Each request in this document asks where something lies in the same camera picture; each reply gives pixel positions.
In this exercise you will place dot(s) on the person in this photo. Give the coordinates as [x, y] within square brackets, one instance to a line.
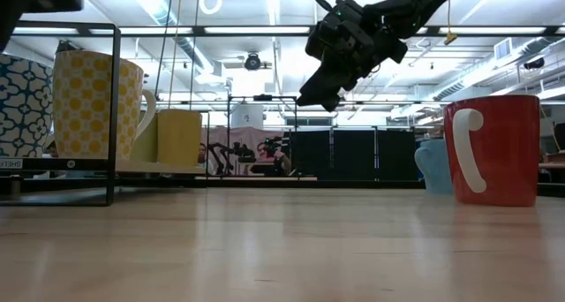
[282, 164]
[202, 154]

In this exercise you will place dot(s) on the wooden background table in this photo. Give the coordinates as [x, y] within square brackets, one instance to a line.
[552, 165]

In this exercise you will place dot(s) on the black ceiling device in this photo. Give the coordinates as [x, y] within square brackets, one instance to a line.
[534, 63]

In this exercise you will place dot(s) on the round black ceiling camera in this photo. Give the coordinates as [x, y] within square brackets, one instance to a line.
[252, 62]

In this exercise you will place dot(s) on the white mug blue pattern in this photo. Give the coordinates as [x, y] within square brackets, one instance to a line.
[24, 107]

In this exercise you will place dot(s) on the light blue mug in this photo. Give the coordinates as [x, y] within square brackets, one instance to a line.
[434, 169]

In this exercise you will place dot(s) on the white cylinder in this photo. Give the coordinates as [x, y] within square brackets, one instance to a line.
[247, 116]

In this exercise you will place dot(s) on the pink cloth screen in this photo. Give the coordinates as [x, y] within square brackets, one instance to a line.
[247, 138]

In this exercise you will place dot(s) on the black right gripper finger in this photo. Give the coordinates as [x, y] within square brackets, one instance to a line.
[322, 85]
[339, 100]

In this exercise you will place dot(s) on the black partition panels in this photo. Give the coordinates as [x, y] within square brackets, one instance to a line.
[353, 156]

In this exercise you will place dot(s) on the black background robot arm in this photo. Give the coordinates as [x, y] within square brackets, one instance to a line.
[276, 144]
[219, 155]

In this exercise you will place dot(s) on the white mug yellow dots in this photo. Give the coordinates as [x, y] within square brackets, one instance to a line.
[84, 107]

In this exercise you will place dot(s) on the white ceiling vent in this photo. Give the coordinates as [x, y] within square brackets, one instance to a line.
[503, 49]

